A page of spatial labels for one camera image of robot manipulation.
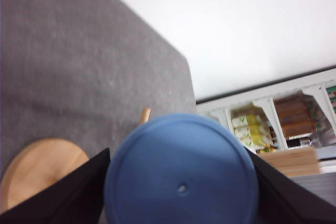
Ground light wooden box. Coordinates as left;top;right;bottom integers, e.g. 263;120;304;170
257;146;321;177

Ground white shelf with goods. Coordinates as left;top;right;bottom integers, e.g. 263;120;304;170
196;66;336;153

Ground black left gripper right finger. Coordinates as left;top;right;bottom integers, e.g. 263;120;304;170
245;147;336;224

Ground wooden cup tree stand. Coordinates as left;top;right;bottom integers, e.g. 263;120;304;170
0;108;151;211

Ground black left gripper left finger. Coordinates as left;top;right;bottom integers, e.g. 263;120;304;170
0;148;111;224

